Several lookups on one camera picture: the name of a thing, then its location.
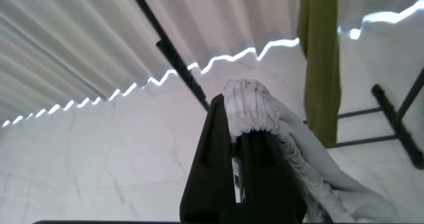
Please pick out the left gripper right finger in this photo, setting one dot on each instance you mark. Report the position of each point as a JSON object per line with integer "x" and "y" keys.
{"x": 265, "y": 177}

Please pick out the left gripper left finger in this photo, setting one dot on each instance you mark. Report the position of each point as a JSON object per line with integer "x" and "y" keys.
{"x": 208, "y": 184}

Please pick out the pale grey shorts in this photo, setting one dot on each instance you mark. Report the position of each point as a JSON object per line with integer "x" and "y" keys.
{"x": 248, "y": 108}

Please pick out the green shirt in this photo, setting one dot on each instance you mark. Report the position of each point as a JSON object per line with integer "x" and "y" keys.
{"x": 321, "y": 68}

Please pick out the black clothes rack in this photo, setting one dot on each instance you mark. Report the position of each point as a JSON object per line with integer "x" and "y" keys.
{"x": 175, "y": 58}

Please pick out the white curtain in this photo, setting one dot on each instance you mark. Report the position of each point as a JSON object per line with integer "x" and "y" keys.
{"x": 99, "y": 35}

